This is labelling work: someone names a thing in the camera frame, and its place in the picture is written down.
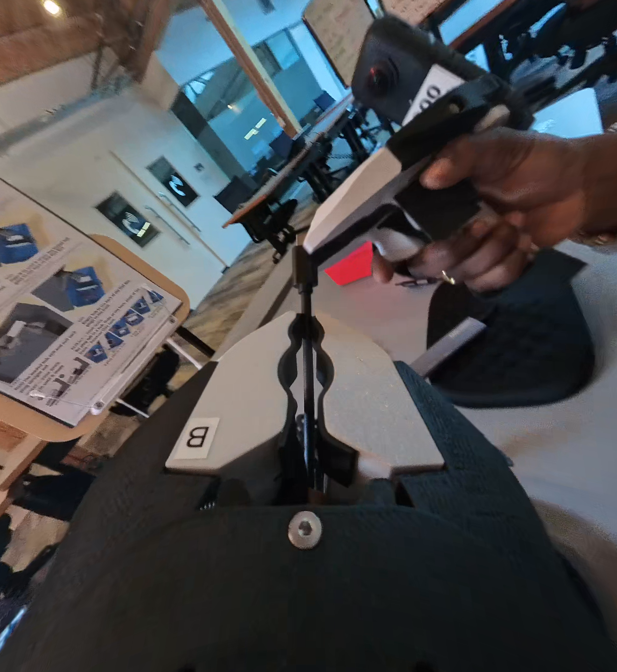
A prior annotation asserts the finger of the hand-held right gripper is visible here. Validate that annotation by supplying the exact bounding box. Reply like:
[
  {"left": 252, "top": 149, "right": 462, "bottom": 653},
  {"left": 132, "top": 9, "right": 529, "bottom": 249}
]
[{"left": 303, "top": 147, "right": 409, "bottom": 264}]

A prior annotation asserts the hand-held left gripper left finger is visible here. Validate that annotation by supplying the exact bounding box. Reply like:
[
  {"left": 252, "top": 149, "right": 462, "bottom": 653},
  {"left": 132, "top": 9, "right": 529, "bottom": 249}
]
[{"left": 164, "top": 311, "right": 304, "bottom": 506}]

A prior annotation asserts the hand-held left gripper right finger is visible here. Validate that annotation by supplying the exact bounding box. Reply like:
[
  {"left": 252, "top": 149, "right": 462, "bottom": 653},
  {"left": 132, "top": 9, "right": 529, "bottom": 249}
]
[{"left": 314, "top": 313, "right": 446, "bottom": 489}]

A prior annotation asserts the red plastic bin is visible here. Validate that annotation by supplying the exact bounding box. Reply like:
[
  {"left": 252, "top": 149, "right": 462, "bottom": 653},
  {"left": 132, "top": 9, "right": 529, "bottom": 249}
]
[{"left": 324, "top": 240, "right": 374, "bottom": 287}]

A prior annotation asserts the black usb cable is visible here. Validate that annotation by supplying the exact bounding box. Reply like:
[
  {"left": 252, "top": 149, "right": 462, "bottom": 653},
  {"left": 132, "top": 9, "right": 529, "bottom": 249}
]
[{"left": 292, "top": 246, "right": 326, "bottom": 494}]

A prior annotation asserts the person's right hand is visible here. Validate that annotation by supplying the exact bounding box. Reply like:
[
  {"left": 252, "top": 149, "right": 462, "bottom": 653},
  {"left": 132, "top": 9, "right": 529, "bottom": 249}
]
[{"left": 372, "top": 126, "right": 617, "bottom": 295}]

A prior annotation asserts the wooden office desk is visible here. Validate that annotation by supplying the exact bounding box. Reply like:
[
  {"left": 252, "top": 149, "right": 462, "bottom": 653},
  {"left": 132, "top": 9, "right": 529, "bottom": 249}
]
[{"left": 223, "top": 94, "right": 362, "bottom": 263}]

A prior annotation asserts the dark phone icon sign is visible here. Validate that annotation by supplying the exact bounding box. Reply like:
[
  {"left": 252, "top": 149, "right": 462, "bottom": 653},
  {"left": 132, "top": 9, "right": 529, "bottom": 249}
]
[
  {"left": 97, "top": 191, "right": 159, "bottom": 247},
  {"left": 148, "top": 156, "right": 199, "bottom": 208}
]

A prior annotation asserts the instruction poster on stand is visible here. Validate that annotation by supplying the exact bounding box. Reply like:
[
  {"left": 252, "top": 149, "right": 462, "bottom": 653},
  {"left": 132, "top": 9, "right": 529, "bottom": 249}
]
[{"left": 0, "top": 160, "right": 204, "bottom": 443}]

